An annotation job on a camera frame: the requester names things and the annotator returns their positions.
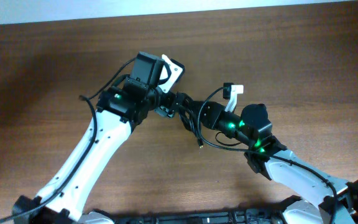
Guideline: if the black USB cable bundle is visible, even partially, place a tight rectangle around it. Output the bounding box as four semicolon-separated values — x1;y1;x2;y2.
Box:
175;92;205;149

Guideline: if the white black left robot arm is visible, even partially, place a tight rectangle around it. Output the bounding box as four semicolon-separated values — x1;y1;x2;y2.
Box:
11;52;185;223

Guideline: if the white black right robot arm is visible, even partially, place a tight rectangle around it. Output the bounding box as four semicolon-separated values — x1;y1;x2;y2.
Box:
195;101;358;223

